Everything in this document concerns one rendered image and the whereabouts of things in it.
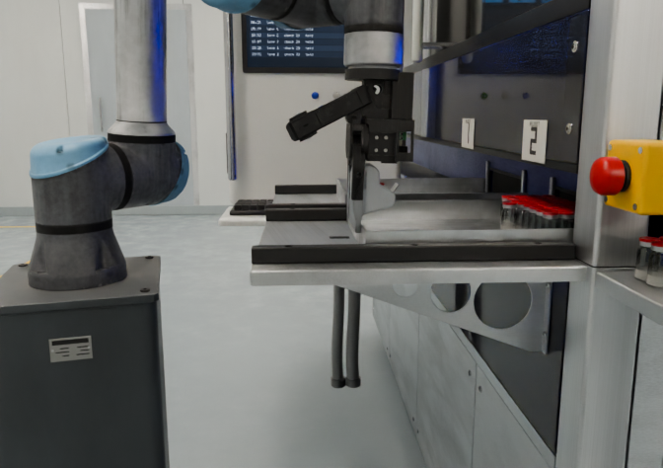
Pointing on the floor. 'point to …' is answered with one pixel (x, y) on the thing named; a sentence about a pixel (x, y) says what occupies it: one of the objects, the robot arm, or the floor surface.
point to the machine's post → (609, 217)
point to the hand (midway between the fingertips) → (352, 223)
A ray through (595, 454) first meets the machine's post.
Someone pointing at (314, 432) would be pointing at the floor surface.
